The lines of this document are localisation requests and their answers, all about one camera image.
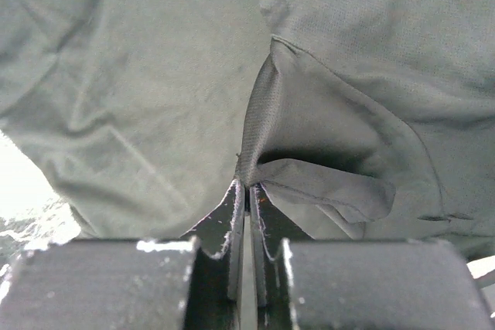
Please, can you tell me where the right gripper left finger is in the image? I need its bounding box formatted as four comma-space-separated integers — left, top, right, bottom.
1, 181, 245, 329

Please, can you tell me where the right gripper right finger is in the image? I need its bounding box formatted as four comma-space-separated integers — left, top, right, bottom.
249, 185, 493, 329

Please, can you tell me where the black t-shirt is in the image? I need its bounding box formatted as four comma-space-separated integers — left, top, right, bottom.
1, 0, 494, 260

